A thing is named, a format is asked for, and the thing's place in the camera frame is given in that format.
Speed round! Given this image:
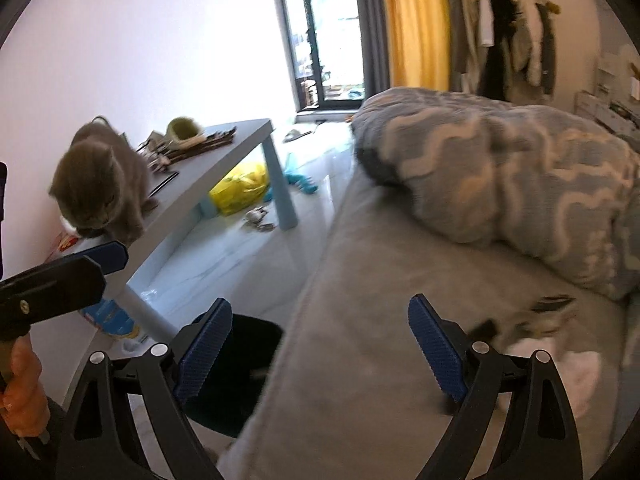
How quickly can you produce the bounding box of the blue printed packet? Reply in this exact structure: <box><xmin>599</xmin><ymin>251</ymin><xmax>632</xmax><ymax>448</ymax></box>
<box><xmin>80</xmin><ymin>297</ymin><xmax>141</xmax><ymax>341</ymax></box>

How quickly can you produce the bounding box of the yellow curtain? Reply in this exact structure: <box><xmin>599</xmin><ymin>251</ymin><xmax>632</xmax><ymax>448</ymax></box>
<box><xmin>380</xmin><ymin>0</ymin><xmax>452</xmax><ymax>92</ymax></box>

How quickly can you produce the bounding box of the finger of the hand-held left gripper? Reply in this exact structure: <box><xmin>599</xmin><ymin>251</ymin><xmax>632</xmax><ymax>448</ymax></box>
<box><xmin>0</xmin><ymin>256</ymin><xmax>107</xmax><ymax>322</ymax></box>
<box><xmin>45</xmin><ymin>241</ymin><xmax>129</xmax><ymax>281</ymax></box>

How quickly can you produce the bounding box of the blue wavy pattern blanket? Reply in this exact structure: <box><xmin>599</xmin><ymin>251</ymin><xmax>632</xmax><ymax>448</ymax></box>
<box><xmin>352</xmin><ymin>86</ymin><xmax>640</xmax><ymax>301</ymax></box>

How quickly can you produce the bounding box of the light blue low table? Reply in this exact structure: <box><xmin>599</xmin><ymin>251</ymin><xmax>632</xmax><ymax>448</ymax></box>
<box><xmin>45</xmin><ymin>119</ymin><xmax>299</xmax><ymax>356</ymax></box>

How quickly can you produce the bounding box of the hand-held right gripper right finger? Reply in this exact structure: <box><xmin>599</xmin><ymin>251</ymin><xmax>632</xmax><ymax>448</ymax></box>
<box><xmin>407</xmin><ymin>294</ymin><xmax>583</xmax><ymax>480</ymax></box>

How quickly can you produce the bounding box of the grey curtain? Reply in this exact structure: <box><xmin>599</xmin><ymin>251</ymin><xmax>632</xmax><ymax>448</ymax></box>
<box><xmin>352</xmin><ymin>0</ymin><xmax>392</xmax><ymax>96</ymax></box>

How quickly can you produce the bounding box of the red white box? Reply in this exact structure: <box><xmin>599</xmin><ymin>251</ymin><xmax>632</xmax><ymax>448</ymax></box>
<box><xmin>45</xmin><ymin>227</ymin><xmax>83</xmax><ymax>263</ymax></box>

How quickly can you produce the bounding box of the person's left hand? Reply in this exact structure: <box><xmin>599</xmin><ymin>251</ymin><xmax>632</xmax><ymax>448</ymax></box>
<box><xmin>0</xmin><ymin>335</ymin><xmax>51</xmax><ymax>441</ymax></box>

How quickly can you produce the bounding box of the grey bed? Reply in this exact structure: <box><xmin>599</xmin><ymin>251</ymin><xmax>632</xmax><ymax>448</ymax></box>
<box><xmin>220</xmin><ymin>160</ymin><xmax>640</xmax><ymax>480</ymax></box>

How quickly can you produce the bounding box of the row of hanging clothes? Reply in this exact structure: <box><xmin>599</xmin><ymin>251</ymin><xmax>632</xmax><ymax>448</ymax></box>
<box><xmin>457</xmin><ymin>0</ymin><xmax>558</xmax><ymax>103</ymax></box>

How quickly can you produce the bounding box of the glass balcony door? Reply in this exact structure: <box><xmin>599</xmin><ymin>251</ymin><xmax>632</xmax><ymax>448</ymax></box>
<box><xmin>270</xmin><ymin>0</ymin><xmax>391</xmax><ymax>111</ymax></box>

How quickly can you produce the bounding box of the black trash bin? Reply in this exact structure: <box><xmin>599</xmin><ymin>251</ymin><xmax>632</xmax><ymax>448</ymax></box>
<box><xmin>185</xmin><ymin>312</ymin><xmax>285</xmax><ymax>423</ymax></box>

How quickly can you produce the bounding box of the green fuzzy toy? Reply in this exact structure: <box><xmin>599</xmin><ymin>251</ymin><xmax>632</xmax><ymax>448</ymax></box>
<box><xmin>166</xmin><ymin>116</ymin><xmax>206</xmax><ymax>148</ymax></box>

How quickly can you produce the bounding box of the blue plush toy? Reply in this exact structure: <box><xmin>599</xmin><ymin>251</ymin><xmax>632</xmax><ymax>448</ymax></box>
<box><xmin>285</xmin><ymin>152</ymin><xmax>319</xmax><ymax>196</ymax></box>

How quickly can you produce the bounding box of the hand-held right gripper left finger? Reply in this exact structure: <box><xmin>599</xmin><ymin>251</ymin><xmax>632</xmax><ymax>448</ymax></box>
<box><xmin>55</xmin><ymin>297</ymin><xmax>234</xmax><ymax>480</ymax></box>

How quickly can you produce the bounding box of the black flat item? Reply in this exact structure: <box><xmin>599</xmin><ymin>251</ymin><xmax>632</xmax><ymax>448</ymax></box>
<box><xmin>150</xmin><ymin>171</ymin><xmax>180</xmax><ymax>196</ymax></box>

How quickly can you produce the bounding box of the grey cat toy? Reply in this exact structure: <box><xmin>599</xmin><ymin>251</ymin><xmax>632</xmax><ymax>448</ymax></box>
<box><xmin>243</xmin><ymin>206</ymin><xmax>276</xmax><ymax>232</ymax></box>

